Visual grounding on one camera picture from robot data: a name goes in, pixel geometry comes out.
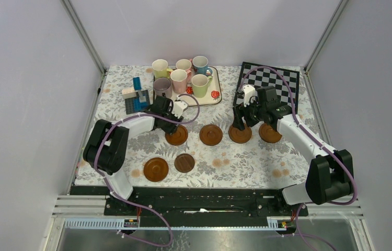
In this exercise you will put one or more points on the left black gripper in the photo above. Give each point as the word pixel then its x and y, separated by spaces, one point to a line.
pixel 170 129

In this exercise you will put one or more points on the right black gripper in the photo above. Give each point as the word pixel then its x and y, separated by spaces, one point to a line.
pixel 240 111

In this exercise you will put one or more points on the brown coaster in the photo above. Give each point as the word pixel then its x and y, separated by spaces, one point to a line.
pixel 156 169
pixel 211 135
pixel 268 134
pixel 239 136
pixel 179 137

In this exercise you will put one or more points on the black white chessboard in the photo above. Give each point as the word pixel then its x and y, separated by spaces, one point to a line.
pixel 286 82

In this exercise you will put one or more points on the green mug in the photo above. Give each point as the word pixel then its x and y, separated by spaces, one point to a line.
pixel 200 84

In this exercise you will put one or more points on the dark walnut coaster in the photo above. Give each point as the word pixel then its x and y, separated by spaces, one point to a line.
pixel 184 163

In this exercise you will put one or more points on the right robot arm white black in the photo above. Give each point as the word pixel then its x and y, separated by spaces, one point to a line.
pixel 330 174

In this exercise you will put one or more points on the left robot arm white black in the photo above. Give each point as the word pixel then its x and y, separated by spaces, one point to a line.
pixel 106 147

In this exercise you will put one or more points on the grey purple mug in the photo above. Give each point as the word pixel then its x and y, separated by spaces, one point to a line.
pixel 162 87

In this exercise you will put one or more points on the toy block stack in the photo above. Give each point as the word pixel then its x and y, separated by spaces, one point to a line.
pixel 136 98

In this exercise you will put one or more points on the pink mug front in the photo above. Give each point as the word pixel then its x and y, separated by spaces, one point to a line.
pixel 180 79

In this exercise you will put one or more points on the pink mug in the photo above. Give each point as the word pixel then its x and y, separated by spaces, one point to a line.
pixel 180 79
pixel 184 64

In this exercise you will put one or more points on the yellow mug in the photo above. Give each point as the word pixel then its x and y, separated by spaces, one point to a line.
pixel 160 69

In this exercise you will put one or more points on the pink mug back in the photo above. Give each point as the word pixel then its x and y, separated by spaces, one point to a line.
pixel 184 64

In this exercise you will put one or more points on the blue mug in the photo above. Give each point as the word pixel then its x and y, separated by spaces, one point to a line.
pixel 200 66

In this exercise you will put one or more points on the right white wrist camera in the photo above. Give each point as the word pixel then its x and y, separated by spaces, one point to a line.
pixel 249 92

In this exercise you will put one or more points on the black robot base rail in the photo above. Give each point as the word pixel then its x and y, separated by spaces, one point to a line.
pixel 194 207

